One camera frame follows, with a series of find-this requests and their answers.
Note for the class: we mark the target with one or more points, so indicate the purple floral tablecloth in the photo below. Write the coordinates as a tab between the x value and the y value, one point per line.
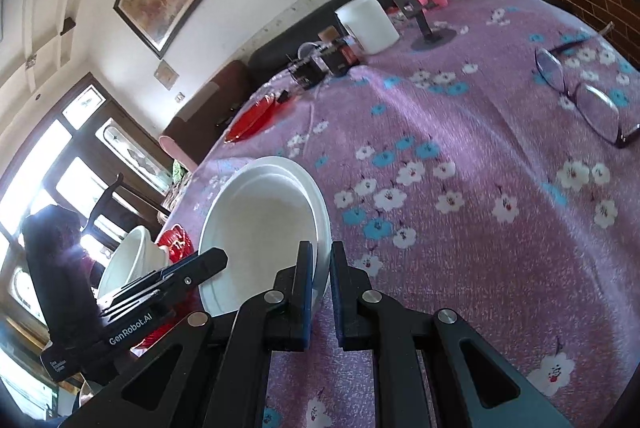
450	208

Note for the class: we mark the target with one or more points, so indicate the large red gold-rimmed plate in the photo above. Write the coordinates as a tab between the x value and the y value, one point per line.
175	243

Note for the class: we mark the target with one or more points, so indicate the cream ribbed bowl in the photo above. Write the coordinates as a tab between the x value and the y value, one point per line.
127	258

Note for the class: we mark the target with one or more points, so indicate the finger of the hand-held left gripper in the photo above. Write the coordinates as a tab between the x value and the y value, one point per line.
195	268
145	305

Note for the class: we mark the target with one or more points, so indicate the wall switch panel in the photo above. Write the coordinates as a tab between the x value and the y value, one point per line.
166	73

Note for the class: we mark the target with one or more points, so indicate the dark wooden chair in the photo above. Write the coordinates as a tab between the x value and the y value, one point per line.
102	203

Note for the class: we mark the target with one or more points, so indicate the white jar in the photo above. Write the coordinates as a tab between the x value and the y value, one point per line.
367	25

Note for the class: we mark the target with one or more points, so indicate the white bowl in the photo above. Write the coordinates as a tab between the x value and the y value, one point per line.
260	228
322	228

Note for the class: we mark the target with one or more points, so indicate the round sofa armrest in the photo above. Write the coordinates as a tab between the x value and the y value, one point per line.
210	102

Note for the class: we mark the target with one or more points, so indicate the green cloth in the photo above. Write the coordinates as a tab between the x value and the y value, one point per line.
178	170

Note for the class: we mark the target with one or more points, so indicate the black box device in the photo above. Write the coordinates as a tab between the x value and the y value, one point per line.
337	57

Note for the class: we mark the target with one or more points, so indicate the purple-framed eyeglasses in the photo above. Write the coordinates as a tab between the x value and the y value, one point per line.
595	107

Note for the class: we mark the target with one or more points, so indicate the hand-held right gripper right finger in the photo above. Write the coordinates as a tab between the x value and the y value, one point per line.
335	293

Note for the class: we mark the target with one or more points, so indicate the wooden framed window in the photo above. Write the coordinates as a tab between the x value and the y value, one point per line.
95	100

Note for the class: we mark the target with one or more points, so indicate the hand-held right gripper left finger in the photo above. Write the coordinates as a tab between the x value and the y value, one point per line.
307	288

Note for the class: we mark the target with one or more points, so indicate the black sofa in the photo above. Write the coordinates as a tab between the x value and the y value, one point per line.
280	45

